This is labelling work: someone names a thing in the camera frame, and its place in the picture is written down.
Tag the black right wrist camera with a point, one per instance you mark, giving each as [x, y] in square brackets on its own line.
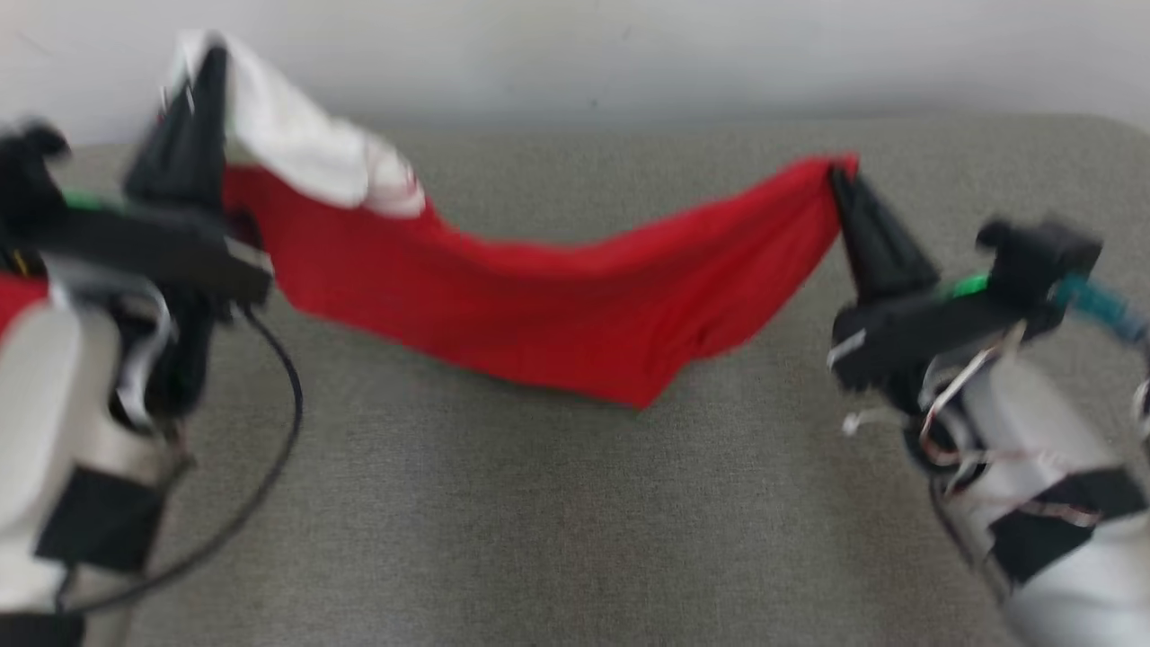
[1042, 256]

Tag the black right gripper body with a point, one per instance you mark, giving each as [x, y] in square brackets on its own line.
[916, 337]

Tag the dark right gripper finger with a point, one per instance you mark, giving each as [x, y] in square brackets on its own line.
[862, 252]
[898, 252]

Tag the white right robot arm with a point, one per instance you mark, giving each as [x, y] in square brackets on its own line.
[1060, 521]

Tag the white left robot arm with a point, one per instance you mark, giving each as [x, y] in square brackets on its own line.
[45, 404]

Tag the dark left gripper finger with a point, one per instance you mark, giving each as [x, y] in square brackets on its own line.
[162, 162]
[208, 135]

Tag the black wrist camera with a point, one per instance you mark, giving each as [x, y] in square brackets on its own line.
[1042, 256]
[27, 180]

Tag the red and white garment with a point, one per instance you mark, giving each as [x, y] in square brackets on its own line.
[557, 305]

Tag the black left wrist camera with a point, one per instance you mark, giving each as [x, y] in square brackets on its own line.
[27, 180]

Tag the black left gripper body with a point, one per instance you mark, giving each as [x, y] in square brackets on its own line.
[171, 247]

